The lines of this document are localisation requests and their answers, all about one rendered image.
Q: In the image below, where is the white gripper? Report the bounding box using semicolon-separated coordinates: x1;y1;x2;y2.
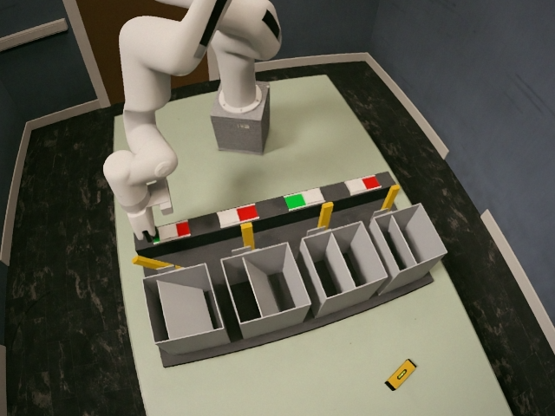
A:
127;206;160;243

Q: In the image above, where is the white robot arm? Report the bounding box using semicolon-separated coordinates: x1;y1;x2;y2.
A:
103;0;282;216

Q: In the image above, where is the yellow pocket level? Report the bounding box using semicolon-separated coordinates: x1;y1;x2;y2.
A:
384;359;416;391

